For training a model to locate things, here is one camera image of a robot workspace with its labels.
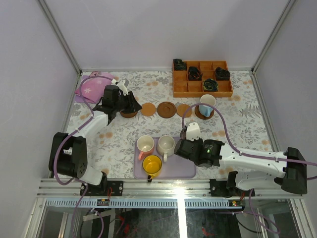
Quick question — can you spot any dark wooden coaster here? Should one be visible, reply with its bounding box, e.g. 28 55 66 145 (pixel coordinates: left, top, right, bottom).
120 112 138 119
195 106 214 120
157 102 176 119

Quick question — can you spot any light wooden coaster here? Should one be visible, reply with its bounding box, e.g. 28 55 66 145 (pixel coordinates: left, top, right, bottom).
141 103 156 117
176 104 192 118

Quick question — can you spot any beige speckled cup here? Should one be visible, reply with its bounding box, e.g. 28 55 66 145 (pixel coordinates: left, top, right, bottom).
157 135 176 162

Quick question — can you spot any light blue cup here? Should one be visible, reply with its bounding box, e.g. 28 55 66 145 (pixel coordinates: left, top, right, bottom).
199 94 216 117

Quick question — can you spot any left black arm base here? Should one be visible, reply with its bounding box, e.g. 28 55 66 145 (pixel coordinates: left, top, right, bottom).
85 172 124 196

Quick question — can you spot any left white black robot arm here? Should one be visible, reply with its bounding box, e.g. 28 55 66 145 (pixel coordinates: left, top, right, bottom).
49 85 142 196

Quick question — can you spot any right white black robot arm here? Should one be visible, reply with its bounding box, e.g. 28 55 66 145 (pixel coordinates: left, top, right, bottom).
174 139 308 196

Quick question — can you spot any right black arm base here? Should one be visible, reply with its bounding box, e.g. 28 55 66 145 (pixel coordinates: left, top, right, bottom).
209 171 255 198

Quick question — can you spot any pink cup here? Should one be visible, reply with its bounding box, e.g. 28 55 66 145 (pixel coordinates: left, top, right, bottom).
136 135 155 160

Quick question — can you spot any yellow cup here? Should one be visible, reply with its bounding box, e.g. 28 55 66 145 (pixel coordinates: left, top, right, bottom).
142 155 162 183

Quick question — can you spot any pink folded cloth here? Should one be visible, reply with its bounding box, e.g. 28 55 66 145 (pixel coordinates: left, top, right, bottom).
82 71 116 104

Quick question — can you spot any lilac plastic tray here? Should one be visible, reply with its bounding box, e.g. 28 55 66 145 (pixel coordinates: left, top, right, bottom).
133 137 196 179

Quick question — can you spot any black rolled item top left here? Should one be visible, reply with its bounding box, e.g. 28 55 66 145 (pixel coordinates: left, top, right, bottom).
173 59 187 71

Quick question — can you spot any orange wooden compartment box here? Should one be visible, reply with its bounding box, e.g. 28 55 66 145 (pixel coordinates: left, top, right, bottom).
172 60 233 98

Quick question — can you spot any black rolled item green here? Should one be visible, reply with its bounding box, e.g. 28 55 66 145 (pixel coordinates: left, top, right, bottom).
203 78 218 92

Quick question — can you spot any black rolled item orange trim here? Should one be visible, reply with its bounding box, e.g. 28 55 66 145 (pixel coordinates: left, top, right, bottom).
188 66 203 81

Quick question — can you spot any black rolled item right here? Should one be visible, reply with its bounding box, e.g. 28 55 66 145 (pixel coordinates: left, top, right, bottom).
214 67 230 81

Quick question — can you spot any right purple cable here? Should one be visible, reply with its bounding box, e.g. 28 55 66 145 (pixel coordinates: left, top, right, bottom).
182 104 317 235

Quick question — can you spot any aluminium front rail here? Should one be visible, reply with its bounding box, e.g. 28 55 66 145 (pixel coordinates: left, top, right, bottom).
37 178 303 199

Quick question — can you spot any blue slotted cable duct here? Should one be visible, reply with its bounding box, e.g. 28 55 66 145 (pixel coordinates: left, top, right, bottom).
46 198 245 208

